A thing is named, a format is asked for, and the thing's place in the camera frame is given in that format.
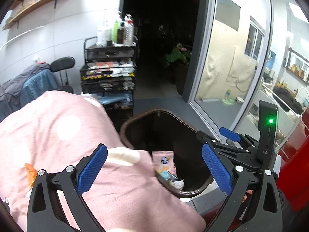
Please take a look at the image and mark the orange peel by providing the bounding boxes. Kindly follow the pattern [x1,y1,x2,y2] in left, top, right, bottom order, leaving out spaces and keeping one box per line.
[25,163,38,188]

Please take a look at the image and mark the black trash bin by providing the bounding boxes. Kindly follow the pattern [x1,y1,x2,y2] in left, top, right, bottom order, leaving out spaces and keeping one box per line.
[119,108,214,198]

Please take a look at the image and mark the right hand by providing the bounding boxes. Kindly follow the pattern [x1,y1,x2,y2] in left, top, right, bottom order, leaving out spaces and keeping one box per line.
[243,190,253,202]

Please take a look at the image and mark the red furniture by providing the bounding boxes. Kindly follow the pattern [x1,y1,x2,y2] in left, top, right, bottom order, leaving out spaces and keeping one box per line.
[277,109,309,212]

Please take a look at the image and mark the pink polka dot bedsheet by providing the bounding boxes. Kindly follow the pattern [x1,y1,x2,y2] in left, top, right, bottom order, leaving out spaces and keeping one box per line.
[1,91,206,231]

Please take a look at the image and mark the pink snack packet in bin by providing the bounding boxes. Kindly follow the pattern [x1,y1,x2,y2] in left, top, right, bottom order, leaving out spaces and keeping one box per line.
[152,151,184,190]

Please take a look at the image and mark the glass sliding door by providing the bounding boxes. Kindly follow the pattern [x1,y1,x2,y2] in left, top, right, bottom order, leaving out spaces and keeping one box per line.
[183,0,272,138]

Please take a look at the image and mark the potted green plant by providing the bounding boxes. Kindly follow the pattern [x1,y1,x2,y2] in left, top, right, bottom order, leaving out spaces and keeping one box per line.
[166,43,192,68]

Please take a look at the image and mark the black mesh trolley cart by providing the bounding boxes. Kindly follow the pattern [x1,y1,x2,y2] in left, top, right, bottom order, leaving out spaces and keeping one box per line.
[80,37,137,129]

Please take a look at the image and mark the dark brown bottle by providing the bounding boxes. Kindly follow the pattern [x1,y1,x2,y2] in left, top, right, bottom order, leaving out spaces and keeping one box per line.
[116,22,125,44]

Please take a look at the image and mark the white pump bottle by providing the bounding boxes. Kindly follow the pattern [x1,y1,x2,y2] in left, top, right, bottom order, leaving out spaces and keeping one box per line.
[97,21,112,46]

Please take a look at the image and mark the clear spray bottle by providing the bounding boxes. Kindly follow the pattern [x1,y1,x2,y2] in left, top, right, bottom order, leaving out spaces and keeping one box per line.
[124,14,134,46]

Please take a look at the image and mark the green pump bottle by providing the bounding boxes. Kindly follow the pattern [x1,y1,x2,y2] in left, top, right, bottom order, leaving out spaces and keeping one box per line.
[112,11,123,43]

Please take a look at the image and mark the curved white curtain rail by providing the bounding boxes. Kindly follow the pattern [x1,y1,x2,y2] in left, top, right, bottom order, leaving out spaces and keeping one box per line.
[0,26,44,52]

